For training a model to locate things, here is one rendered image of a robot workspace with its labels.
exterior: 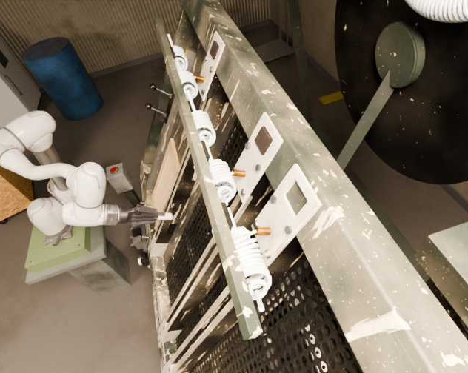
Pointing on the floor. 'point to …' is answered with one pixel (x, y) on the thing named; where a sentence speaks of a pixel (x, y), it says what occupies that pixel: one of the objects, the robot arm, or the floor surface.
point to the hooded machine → (5, 85)
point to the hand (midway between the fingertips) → (164, 216)
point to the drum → (64, 78)
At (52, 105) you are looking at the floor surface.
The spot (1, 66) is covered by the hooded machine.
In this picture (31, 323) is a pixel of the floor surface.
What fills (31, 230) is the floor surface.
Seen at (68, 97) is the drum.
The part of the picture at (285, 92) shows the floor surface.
